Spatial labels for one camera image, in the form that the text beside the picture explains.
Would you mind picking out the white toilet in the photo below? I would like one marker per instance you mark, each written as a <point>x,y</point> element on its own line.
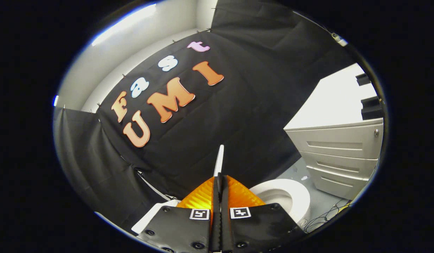
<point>283,196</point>

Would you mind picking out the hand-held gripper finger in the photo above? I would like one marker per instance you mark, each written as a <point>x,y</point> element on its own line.
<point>225,218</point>
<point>216,218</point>

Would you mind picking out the small black box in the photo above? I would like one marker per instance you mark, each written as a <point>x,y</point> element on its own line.
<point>372,109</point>
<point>363,79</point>

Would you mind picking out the black backdrop cloth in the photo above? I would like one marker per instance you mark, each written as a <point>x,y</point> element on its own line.
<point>238,123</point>

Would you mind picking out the small ceiling light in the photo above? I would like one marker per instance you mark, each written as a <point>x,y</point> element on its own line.
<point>56,101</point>

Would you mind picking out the white drawer cabinet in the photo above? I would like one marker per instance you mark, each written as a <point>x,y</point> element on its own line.
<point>336,140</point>

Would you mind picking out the white toilet lid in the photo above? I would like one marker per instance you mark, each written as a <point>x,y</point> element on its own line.
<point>219,161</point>

